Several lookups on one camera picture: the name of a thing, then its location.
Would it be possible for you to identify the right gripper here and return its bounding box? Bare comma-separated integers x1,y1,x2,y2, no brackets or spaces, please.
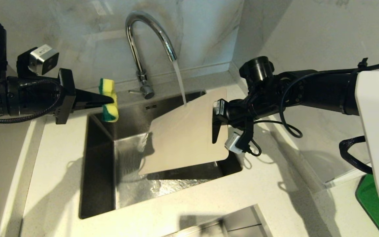
212,98,254,144

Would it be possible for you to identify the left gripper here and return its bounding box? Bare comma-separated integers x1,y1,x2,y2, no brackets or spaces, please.
7,68,114,125

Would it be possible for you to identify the yellow and green sponge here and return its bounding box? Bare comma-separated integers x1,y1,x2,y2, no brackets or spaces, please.
98,78,119,123

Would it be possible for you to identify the beige cutting board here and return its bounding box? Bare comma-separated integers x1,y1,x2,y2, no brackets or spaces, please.
138,87,230,175

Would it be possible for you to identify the chrome gooseneck faucet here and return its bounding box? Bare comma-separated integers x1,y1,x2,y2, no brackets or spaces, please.
125,11,178,100

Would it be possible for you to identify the stainless steel sink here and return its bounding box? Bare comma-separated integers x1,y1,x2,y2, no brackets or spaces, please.
79,91,243,220

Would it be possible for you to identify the grey metal box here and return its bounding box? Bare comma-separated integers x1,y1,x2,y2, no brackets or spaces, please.
163,204,273,237

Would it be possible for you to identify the green mat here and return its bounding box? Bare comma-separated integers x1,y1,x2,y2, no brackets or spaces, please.
355,174,379,237

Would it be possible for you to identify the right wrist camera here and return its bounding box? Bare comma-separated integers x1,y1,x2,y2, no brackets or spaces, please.
225,120,254,155

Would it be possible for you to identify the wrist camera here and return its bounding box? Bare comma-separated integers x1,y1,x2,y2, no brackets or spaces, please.
225,120,254,155
16,44,60,79

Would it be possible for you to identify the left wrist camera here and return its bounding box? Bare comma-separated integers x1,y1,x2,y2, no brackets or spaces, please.
16,44,60,79

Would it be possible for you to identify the black cable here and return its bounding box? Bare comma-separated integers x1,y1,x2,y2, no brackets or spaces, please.
0,78,62,124
253,58,379,139
339,135,374,175

